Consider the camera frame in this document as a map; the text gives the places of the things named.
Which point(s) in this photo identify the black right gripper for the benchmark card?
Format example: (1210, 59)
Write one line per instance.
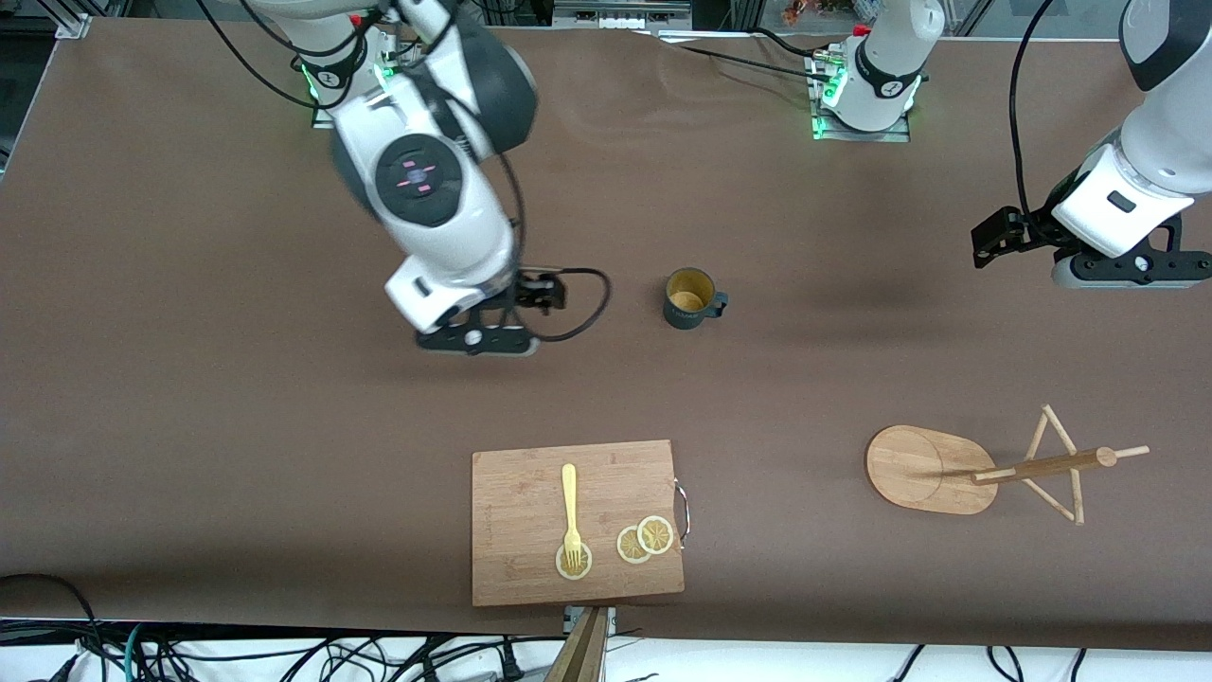
(524, 293)

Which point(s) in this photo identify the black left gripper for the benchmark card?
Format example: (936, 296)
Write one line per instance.
(1032, 230)

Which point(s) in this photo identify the teal cup yellow inside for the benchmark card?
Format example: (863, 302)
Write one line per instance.
(686, 320)

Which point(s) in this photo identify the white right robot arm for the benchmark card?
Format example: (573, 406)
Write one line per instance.
(426, 180)

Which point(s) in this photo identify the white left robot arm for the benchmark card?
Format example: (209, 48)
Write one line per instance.
(1165, 142)

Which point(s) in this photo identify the wooden cup rack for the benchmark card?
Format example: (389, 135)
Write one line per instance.
(918, 469)

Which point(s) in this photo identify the yellow plastic fork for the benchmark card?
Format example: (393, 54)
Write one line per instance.
(569, 493)

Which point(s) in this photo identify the bamboo cutting board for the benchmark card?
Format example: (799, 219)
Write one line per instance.
(521, 511)

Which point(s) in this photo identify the lemon slice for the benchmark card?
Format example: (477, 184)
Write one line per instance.
(581, 569)
(656, 535)
(628, 547)

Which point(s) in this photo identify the grey power strip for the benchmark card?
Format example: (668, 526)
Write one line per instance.
(620, 19)

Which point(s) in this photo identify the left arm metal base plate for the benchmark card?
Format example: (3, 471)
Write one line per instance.
(895, 135)

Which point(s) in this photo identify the metal post bracket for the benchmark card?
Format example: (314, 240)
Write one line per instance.
(611, 620)

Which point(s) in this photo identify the wooden camera post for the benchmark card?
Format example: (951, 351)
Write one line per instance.
(582, 654)

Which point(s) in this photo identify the aluminium frame profile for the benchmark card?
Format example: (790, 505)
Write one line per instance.
(74, 26)

